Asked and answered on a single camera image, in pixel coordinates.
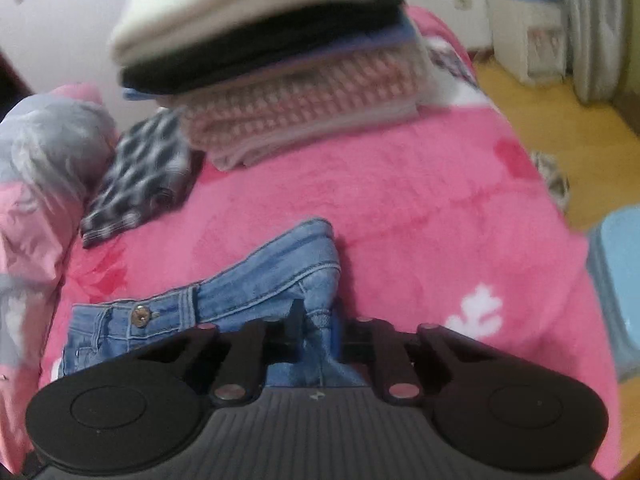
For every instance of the pink patterned folded garment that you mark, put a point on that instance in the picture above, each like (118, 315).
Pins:
(239, 126)

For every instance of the light blue plastic stool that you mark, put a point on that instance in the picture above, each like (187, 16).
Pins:
(613, 263)

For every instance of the white water dispenser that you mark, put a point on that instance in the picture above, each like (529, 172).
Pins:
(529, 39)

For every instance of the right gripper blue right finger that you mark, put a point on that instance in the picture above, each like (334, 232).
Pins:
(376, 346)

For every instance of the black white plaid garment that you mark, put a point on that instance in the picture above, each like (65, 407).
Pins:
(153, 172)

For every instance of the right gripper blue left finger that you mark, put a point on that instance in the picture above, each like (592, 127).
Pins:
(248, 352)

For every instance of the grey curtain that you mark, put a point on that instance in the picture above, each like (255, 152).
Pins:
(598, 39)

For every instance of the pink grey floral duvet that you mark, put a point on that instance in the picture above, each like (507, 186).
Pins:
(55, 146)

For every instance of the blue folded garment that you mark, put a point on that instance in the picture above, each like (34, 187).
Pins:
(392, 36)

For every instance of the pink floral bed blanket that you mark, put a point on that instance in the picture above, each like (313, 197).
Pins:
(442, 219)

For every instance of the blue denim jeans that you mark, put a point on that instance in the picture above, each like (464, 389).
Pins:
(301, 264)

